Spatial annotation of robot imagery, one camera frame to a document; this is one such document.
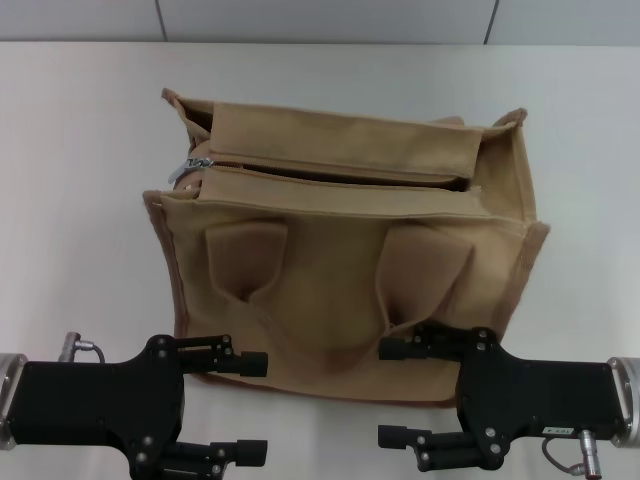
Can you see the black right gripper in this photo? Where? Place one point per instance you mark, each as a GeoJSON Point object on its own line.
{"type": "Point", "coordinates": [540, 400]}

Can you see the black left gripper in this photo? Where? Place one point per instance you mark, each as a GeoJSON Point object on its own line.
{"type": "Point", "coordinates": [100, 400]}

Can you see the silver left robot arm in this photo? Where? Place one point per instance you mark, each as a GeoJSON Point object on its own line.
{"type": "Point", "coordinates": [12, 361]}

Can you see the khaki canvas food bag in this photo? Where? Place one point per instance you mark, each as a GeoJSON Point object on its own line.
{"type": "Point", "coordinates": [325, 280]}

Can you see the silver metal zipper pull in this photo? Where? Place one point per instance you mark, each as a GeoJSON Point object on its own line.
{"type": "Point", "coordinates": [197, 162]}

